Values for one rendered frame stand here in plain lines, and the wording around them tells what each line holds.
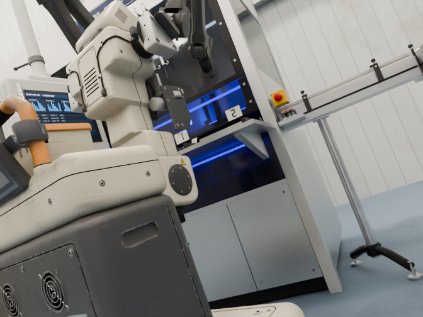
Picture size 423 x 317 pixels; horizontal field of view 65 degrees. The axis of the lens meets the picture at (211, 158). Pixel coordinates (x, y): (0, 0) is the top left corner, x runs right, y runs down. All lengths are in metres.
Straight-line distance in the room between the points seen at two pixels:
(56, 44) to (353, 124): 3.33
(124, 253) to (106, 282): 0.06
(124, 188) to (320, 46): 4.10
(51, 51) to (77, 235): 2.09
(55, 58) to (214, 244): 1.64
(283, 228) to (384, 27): 3.35
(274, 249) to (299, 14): 3.52
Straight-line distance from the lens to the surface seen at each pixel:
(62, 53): 2.56
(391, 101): 4.50
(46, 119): 1.96
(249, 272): 1.90
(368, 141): 4.44
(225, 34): 1.92
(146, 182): 0.74
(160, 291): 0.71
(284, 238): 1.80
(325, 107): 1.82
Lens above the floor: 0.64
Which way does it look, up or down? 6 degrees up
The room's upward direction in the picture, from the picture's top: 20 degrees counter-clockwise
